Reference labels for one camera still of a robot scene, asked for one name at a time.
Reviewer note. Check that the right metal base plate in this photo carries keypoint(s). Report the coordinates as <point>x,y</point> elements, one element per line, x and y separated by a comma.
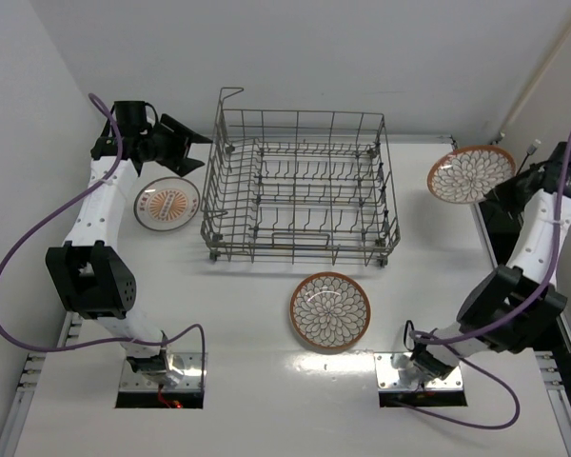
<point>395,373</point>

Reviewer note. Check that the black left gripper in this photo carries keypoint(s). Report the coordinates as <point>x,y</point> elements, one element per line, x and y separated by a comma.
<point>167,144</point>

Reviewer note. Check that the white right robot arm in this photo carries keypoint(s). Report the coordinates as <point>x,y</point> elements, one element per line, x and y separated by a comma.
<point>512,306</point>

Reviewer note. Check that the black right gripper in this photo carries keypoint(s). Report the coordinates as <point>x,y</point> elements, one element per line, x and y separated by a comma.
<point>506,188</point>

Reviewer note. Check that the metal base plate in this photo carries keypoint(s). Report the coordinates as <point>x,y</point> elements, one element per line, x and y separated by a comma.
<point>176,372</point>
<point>395,373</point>

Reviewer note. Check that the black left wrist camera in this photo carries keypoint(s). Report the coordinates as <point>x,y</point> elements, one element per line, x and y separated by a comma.
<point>134,117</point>

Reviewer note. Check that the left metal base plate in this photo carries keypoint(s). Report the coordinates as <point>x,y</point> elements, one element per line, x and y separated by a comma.
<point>176,372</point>

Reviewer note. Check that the floral plate orange rim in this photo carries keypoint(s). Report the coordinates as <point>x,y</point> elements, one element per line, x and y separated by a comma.
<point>329,311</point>
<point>464,176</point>

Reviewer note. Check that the floral plate orange rim front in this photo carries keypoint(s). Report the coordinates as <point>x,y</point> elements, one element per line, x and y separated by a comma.
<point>329,311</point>

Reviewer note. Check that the grey wire dish rack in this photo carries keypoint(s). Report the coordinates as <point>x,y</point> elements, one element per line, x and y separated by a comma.
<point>299,184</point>

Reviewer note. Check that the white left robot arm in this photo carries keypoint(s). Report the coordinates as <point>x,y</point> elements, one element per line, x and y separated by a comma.
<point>90,277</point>

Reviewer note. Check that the orange sunburst glass plate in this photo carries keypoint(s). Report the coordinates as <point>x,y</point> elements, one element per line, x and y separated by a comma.
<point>166,204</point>

